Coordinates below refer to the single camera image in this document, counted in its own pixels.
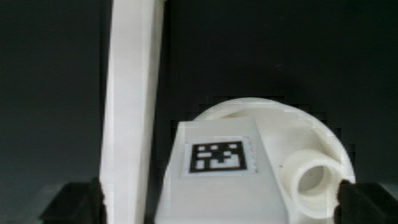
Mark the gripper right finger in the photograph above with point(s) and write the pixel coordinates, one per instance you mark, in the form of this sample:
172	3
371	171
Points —
366	204

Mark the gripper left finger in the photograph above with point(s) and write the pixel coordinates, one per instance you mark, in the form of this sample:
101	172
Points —
76	207

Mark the white round stool seat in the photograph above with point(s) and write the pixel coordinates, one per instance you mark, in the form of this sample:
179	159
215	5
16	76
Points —
307	156

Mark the white stool leg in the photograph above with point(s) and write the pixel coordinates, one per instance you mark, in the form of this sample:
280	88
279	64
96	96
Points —
218	189

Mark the white right fence bar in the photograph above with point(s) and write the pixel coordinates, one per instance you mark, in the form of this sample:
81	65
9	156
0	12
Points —
131	79

